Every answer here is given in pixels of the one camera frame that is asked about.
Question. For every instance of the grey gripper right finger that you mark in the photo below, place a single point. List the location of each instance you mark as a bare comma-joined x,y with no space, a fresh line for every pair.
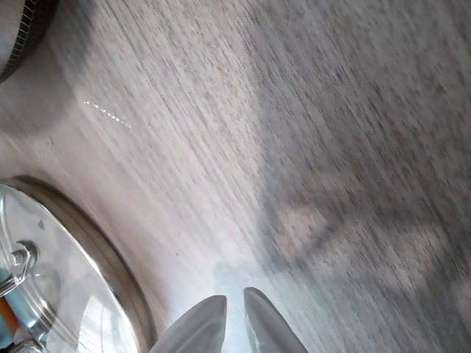
268,327

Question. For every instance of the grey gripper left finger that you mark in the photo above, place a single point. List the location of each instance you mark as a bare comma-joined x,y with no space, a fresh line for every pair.
198,327

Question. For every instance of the black tape roll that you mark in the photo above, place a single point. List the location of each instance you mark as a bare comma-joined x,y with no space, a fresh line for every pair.
35,25

